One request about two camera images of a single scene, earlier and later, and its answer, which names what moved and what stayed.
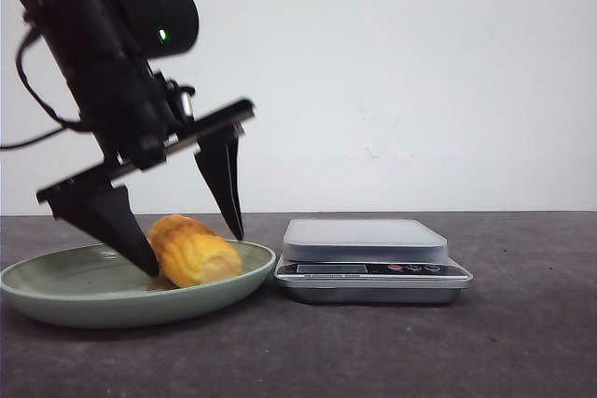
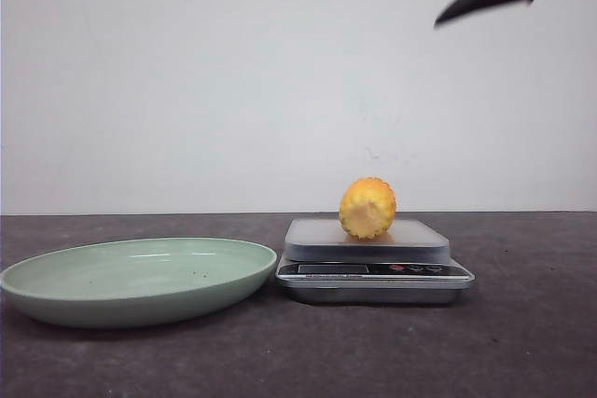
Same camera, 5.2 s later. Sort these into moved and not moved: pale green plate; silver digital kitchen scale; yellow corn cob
Moved: yellow corn cob
Not moved: silver digital kitchen scale; pale green plate
